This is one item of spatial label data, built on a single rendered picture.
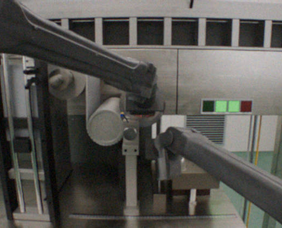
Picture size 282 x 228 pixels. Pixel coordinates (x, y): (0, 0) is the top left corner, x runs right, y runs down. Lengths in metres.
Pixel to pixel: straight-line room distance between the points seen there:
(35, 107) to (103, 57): 0.42
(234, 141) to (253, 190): 3.43
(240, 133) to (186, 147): 3.32
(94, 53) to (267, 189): 0.34
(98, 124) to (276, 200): 0.57
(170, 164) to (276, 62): 0.80
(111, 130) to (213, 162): 0.41
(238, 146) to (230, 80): 2.80
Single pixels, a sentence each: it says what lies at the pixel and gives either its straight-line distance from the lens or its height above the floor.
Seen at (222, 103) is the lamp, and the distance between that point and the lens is 1.17.
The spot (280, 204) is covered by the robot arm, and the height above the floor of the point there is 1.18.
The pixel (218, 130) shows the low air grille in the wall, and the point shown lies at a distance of 3.72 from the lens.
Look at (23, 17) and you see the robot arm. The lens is 0.28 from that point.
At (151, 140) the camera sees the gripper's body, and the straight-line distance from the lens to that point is 0.77.
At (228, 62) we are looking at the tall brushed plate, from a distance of 1.17.
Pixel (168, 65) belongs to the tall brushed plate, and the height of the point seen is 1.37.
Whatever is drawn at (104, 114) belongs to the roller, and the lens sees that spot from 0.81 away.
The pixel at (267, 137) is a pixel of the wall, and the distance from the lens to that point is 4.07.
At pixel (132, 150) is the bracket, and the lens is 0.76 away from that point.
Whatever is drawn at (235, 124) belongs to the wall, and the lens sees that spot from 3.80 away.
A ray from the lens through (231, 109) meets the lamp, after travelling 1.19.
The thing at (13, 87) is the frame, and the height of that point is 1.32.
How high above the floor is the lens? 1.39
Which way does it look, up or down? 11 degrees down
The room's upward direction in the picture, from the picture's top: straight up
